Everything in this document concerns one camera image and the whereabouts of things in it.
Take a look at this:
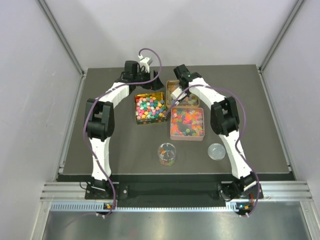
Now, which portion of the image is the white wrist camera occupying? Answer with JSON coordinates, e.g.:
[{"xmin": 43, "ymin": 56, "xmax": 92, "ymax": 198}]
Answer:
[
  {"xmin": 138, "ymin": 55, "xmax": 153, "ymax": 73},
  {"xmin": 171, "ymin": 86, "xmax": 184, "ymax": 101}
]

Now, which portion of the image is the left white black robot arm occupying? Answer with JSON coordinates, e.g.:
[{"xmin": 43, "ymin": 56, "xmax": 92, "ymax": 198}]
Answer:
[{"xmin": 83, "ymin": 57, "xmax": 164, "ymax": 199}]

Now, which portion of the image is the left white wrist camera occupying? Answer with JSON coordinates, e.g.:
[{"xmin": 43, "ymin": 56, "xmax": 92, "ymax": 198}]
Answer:
[{"xmin": 138, "ymin": 55, "xmax": 153, "ymax": 73}]

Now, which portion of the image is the pink tin of bright gummies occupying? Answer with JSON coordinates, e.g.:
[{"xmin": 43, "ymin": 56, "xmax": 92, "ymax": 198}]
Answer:
[{"xmin": 170, "ymin": 107, "xmax": 205, "ymax": 141}]

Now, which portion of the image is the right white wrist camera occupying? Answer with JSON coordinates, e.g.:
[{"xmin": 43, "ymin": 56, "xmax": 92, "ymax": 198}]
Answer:
[{"xmin": 171, "ymin": 86, "xmax": 184, "ymax": 101}]

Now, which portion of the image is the clear round jar lid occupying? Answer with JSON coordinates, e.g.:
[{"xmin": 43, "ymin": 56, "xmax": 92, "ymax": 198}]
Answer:
[{"xmin": 207, "ymin": 143, "xmax": 226, "ymax": 161}]

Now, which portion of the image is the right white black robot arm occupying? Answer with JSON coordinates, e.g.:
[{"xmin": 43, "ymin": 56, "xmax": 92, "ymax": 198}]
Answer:
[{"xmin": 171, "ymin": 64, "xmax": 260, "ymax": 201}]

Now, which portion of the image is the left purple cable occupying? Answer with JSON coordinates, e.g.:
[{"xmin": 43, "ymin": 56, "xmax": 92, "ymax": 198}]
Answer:
[{"xmin": 82, "ymin": 48, "xmax": 163, "ymax": 217}]

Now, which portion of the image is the gold tin of star candies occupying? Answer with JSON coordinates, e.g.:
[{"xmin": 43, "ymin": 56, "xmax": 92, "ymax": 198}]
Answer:
[{"xmin": 134, "ymin": 92, "xmax": 167, "ymax": 125}]

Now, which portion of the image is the clear plastic jar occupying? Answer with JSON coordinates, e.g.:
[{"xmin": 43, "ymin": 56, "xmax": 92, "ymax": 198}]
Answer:
[{"xmin": 157, "ymin": 142, "xmax": 177, "ymax": 167}]

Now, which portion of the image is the aluminium front rail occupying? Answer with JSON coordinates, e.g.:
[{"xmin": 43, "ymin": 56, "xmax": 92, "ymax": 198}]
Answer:
[{"xmin": 40, "ymin": 181, "xmax": 313, "ymax": 213}]

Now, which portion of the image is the gold tin of pastel gummies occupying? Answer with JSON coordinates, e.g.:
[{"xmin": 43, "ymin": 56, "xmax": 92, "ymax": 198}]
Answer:
[{"xmin": 165, "ymin": 79, "xmax": 200, "ymax": 109}]

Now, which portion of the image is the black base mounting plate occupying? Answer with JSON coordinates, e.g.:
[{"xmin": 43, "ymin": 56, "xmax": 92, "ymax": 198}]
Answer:
[{"xmin": 85, "ymin": 182, "xmax": 261, "ymax": 202}]

